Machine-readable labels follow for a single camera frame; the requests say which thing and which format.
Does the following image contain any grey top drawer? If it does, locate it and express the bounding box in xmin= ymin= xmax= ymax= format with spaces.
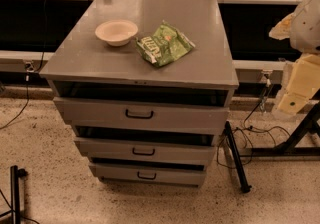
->
xmin=54 ymin=97 xmax=229 ymax=135

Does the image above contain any grey drawer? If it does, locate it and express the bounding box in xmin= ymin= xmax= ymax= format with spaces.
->
xmin=75 ymin=137 xmax=214 ymax=166
xmin=54 ymin=97 xmax=229 ymax=135
xmin=89 ymin=163 xmax=206 ymax=186

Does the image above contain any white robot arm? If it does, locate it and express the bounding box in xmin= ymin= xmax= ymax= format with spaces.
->
xmin=269 ymin=0 xmax=320 ymax=118

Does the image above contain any grey metal drawer cabinet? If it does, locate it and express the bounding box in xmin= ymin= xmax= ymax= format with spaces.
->
xmin=41 ymin=0 xmax=238 ymax=172

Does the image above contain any grey bottom drawer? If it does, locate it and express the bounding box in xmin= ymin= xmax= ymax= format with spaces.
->
xmin=89 ymin=163 xmax=206 ymax=186

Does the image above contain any grey middle drawer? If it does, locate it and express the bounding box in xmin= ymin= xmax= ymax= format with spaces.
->
xmin=75 ymin=137 xmax=214 ymax=166

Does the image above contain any black metal stand leg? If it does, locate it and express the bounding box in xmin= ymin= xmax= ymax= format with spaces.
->
xmin=225 ymin=122 xmax=251 ymax=193

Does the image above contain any green snack bag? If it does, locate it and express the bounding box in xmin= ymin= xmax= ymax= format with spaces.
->
xmin=136 ymin=21 xmax=195 ymax=68

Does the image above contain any black stand lower left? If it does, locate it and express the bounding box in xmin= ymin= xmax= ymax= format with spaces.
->
xmin=0 ymin=165 xmax=27 ymax=224

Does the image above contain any tangled black cables right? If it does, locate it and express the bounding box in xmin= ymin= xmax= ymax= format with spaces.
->
xmin=215 ymin=84 xmax=292 ymax=170

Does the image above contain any black cable left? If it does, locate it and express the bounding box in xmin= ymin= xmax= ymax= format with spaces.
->
xmin=0 ymin=0 xmax=62 ymax=131

